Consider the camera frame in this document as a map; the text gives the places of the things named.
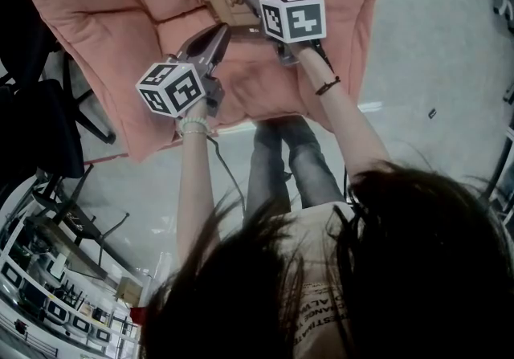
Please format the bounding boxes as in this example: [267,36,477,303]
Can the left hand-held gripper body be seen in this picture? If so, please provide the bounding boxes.
[135,52,224,120]

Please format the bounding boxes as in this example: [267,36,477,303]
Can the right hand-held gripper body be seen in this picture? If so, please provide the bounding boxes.
[259,0,327,67]

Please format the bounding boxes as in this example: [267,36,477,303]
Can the person's left forearm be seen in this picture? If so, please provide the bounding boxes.
[175,130,221,271]

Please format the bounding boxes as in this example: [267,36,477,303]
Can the person's right forearm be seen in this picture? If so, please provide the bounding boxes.
[298,43,394,178]

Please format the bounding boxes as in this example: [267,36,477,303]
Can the black office chair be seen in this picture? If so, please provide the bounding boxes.
[0,0,118,190]

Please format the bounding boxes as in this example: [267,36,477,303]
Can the person's grey trouser legs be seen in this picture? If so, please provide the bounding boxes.
[243,116,347,222]

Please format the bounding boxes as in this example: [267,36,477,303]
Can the black folding table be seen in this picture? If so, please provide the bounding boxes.
[31,163,133,283]

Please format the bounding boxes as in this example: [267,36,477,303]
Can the cardboard box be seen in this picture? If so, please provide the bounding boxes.
[115,275,145,307]

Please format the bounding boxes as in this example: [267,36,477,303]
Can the white shelving rack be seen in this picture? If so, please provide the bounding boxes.
[0,172,142,359]

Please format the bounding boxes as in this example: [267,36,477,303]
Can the person's white printed shirt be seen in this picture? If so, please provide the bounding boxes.
[287,204,365,359]

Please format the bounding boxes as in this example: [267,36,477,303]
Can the white bead bracelet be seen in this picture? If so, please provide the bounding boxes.
[178,115,210,137]

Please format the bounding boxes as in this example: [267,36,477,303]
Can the black cord bracelet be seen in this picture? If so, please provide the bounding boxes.
[315,75,342,96]

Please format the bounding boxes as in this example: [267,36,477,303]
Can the black cable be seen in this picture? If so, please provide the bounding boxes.
[206,135,247,212]

